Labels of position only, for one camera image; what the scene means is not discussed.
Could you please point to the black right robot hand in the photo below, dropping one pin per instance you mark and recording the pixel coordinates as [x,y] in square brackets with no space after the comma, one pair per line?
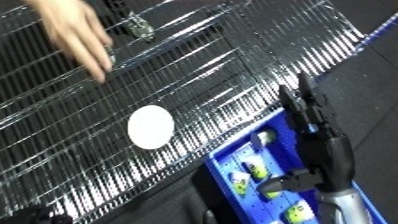
[323,140]

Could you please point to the person's hand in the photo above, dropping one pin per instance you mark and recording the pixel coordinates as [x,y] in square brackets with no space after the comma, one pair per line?
[71,30]

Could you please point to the pale right robot arm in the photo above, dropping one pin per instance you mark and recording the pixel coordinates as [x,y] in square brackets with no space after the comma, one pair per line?
[346,208]

